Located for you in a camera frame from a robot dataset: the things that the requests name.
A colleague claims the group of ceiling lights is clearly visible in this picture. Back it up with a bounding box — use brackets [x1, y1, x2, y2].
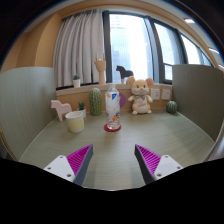
[183, 17, 224, 69]

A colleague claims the clear plastic water bottle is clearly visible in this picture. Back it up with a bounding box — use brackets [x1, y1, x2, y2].
[105, 83, 122, 131]

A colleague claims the small potted plant white pot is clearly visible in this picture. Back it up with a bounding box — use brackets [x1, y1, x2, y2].
[77, 101, 87, 118]
[72, 74, 82, 89]

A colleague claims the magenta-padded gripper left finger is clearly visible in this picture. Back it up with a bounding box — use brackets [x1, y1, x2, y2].
[43, 144, 94, 187]

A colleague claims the white wall socket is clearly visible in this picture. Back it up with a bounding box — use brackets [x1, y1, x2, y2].
[161, 88, 172, 101]
[150, 88, 161, 101]

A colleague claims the black horse figurine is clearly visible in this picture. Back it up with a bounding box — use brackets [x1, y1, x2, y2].
[115, 65, 135, 84]

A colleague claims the pale yellow cup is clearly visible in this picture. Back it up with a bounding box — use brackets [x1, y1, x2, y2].
[64, 110, 86, 134]

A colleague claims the pink horse figurine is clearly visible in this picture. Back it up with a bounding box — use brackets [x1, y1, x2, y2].
[50, 99, 73, 122]

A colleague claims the tall green cactus ornament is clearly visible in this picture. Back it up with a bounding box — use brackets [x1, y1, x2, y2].
[88, 87, 103, 117]

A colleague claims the grey window curtain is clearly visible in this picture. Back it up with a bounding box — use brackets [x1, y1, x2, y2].
[53, 9, 106, 89]

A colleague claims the dark-framed window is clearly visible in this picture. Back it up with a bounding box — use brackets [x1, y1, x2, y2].
[102, 9, 214, 85]

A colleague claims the flat round red coaster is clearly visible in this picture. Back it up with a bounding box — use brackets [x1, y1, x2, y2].
[103, 123, 122, 133]

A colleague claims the wooden hand figure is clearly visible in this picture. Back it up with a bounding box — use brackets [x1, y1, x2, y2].
[93, 52, 107, 86]

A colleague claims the round green cactus ornament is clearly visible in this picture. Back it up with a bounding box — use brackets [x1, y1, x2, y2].
[166, 100, 179, 115]

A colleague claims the beige plush mouse toy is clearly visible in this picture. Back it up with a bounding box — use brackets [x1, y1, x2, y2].
[125, 76, 155, 116]

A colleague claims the grey-green desk partition panel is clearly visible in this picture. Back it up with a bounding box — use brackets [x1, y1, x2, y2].
[172, 64, 224, 141]
[0, 66, 58, 158]

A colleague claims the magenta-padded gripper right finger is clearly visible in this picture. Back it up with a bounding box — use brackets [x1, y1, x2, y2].
[134, 144, 184, 185]

